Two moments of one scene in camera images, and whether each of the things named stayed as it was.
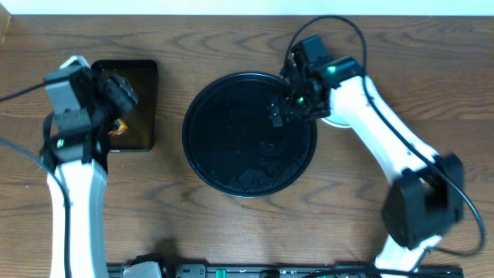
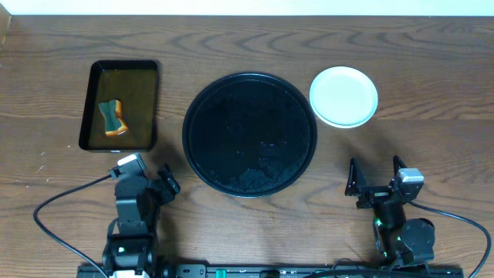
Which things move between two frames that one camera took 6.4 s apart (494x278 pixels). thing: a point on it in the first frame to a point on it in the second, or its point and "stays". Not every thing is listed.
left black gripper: (116, 97) to (158, 188)
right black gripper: (289, 114) to (375, 194)
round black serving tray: (231, 144) stays
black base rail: (304, 271) stays
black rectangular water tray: (143, 76) stays
